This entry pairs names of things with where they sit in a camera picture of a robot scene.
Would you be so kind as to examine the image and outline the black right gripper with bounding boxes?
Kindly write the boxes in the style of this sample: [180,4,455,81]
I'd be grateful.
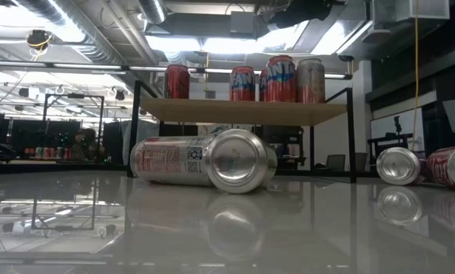
[271,0,346,30]

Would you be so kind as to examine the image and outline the silver and orange sparkling can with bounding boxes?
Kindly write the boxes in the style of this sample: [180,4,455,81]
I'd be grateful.
[295,57,326,104]

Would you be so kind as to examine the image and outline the dark red Coca-Cola can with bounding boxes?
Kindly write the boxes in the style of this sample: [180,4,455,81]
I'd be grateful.
[164,63,191,100]

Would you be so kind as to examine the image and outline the green sparkling water can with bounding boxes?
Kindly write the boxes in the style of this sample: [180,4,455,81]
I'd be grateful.
[205,128,278,194]

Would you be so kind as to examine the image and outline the wooden shelf black metal legs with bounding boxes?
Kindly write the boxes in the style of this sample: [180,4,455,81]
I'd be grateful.
[126,79,357,184]

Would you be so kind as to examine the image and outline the long linear ceiling light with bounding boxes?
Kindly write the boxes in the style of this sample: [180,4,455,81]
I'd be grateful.
[0,59,353,80]

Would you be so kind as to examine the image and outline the black background workstation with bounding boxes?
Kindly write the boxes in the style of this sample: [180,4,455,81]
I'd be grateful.
[252,125,305,171]

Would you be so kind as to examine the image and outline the white ceiling air unit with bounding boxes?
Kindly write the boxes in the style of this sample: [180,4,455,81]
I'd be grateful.
[371,0,451,24]

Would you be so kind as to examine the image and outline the white board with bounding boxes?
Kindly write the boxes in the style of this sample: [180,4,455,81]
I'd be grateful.
[370,107,426,153]

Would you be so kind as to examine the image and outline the grey office chair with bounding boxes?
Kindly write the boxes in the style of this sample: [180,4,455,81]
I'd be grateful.
[325,153,347,172]
[355,151,370,173]

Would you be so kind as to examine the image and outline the black equipment stand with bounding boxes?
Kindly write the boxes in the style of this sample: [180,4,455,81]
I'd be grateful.
[367,116,414,164]

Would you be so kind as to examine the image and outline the dark red soda can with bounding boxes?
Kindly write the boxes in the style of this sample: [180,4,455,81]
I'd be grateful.
[375,146,428,186]

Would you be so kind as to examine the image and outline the silver Diet Coke can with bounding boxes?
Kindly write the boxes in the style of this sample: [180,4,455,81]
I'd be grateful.
[129,135,215,187]

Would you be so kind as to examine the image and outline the person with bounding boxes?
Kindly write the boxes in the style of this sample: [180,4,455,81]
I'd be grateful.
[72,128,107,163]

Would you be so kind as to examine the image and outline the black round ceiling device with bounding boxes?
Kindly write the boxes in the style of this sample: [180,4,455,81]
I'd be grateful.
[25,29,53,50]

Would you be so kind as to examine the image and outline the distant soda cans cluster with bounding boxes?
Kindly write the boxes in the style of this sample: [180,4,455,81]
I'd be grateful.
[24,146,72,160]

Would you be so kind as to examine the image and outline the grey ceiling duct box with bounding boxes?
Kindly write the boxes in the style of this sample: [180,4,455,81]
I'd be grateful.
[147,10,269,39]

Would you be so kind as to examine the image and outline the colourful wall picture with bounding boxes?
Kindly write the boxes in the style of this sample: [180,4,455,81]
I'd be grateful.
[199,123,232,137]

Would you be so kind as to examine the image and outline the short silver ventilation duct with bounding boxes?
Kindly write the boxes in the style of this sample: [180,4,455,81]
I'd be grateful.
[137,0,168,25]

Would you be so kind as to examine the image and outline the long silver ventilation duct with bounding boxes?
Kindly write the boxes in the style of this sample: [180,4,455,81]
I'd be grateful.
[14,0,128,66]

